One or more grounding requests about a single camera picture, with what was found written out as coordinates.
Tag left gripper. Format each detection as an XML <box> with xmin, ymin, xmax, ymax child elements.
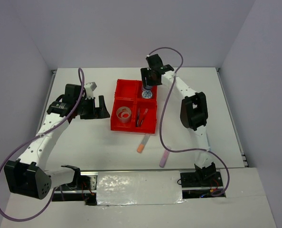
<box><xmin>75</xmin><ymin>95</ymin><xmax>110</xmax><ymax>120</ymax></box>

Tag red pen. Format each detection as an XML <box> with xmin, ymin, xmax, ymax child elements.
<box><xmin>138</xmin><ymin>108</ymin><xmax>149</xmax><ymax>127</ymax></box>

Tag blue pen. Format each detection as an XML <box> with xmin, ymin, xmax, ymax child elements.
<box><xmin>136</xmin><ymin>108</ymin><xmax>140</xmax><ymax>127</ymax></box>

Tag orange highlighter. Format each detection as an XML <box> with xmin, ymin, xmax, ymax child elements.
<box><xmin>137</xmin><ymin>134</ymin><xmax>150</xmax><ymax>153</ymax></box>

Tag purple highlighter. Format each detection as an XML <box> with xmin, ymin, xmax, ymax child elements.
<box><xmin>159</xmin><ymin>149</ymin><xmax>170</xmax><ymax>168</ymax></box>

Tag clear tape roll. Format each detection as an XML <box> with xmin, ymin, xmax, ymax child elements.
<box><xmin>121</xmin><ymin>113</ymin><xmax>130</xmax><ymax>119</ymax></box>

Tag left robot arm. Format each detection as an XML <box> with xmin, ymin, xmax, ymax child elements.
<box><xmin>4</xmin><ymin>82</ymin><xmax>110</xmax><ymax>200</ymax></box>

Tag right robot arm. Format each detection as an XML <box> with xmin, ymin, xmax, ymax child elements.
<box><xmin>141</xmin><ymin>53</ymin><xmax>216</xmax><ymax>186</ymax></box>

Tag red four-compartment tray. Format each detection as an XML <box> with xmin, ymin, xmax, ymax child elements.
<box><xmin>110</xmin><ymin>79</ymin><xmax>157</xmax><ymax>134</ymax></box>

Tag silver foil sheet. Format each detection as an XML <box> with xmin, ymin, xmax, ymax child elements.
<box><xmin>96</xmin><ymin>171</ymin><xmax>183</xmax><ymax>206</ymax></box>

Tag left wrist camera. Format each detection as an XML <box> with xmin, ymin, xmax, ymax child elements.
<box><xmin>84</xmin><ymin>82</ymin><xmax>97</xmax><ymax>99</ymax></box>

